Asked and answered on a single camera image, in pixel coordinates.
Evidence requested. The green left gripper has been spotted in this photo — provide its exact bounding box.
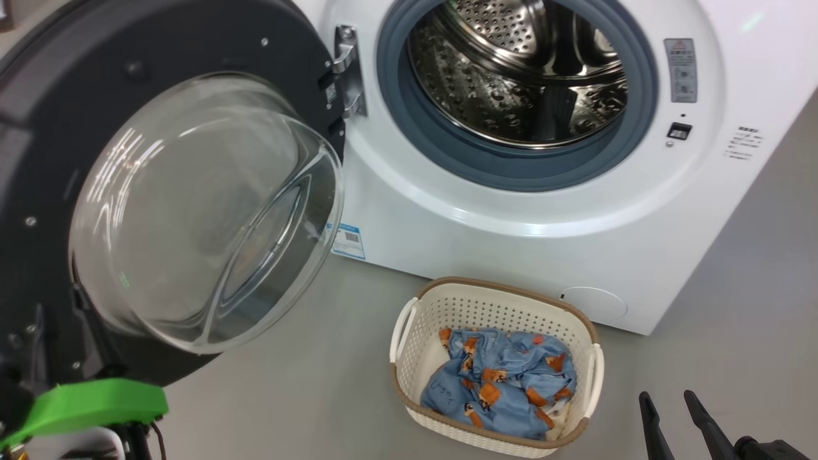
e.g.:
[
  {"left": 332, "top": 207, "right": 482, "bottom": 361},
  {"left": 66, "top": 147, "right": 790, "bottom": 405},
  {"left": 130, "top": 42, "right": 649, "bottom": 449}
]
[{"left": 0, "top": 371, "right": 170, "bottom": 451}]

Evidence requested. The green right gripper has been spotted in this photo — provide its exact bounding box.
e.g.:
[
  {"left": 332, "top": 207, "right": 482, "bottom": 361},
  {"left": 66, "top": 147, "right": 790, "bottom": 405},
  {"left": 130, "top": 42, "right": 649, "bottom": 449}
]
[{"left": 639, "top": 390, "right": 809, "bottom": 460}]

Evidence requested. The black round glass washer door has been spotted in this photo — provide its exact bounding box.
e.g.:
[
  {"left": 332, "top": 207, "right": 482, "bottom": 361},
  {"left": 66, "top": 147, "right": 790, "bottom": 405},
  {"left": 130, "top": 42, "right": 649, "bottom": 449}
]
[{"left": 0, "top": 0, "right": 347, "bottom": 390}]

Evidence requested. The white front-load washing machine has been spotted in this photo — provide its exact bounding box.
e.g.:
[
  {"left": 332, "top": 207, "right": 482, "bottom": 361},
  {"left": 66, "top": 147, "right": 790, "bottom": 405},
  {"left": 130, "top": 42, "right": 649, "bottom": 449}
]
[{"left": 281, "top": 0, "right": 818, "bottom": 336}]

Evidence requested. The grey rubber door gasket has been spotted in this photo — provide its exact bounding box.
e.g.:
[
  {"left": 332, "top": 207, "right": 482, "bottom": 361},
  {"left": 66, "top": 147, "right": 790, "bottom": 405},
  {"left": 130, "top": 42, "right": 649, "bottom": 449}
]
[{"left": 376, "top": 0, "right": 659, "bottom": 192}]

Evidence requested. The metal door hinge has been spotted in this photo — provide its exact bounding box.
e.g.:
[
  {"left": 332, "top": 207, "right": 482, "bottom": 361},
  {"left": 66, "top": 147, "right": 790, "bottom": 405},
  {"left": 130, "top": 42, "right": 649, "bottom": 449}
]
[{"left": 332, "top": 24, "right": 368, "bottom": 119}]

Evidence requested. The stainless steel washer drum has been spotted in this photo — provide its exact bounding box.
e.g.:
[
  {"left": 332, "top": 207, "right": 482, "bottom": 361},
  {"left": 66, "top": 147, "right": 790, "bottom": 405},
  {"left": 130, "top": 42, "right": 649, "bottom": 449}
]
[{"left": 408, "top": 0, "right": 630, "bottom": 149}]

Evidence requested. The round white filter cover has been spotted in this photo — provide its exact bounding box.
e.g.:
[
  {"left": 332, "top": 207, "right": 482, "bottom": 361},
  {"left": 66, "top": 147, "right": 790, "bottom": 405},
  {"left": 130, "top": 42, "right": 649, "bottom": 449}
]
[{"left": 561, "top": 286, "right": 628, "bottom": 323}]

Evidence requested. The cream perforated plastic laundry basket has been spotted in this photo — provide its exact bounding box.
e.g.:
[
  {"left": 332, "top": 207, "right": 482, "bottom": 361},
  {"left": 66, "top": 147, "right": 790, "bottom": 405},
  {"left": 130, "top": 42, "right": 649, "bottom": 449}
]
[{"left": 389, "top": 276, "right": 605, "bottom": 459}]

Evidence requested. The blue energy label sticker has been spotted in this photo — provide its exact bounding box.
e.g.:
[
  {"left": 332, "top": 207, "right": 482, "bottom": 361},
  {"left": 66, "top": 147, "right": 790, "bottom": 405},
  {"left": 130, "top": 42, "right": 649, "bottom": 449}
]
[{"left": 326, "top": 222, "right": 366, "bottom": 261}]

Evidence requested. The small black text label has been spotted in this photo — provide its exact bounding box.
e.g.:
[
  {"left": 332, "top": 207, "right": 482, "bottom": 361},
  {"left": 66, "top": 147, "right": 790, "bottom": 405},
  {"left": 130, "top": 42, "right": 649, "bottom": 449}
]
[{"left": 723, "top": 126, "right": 764, "bottom": 162}]

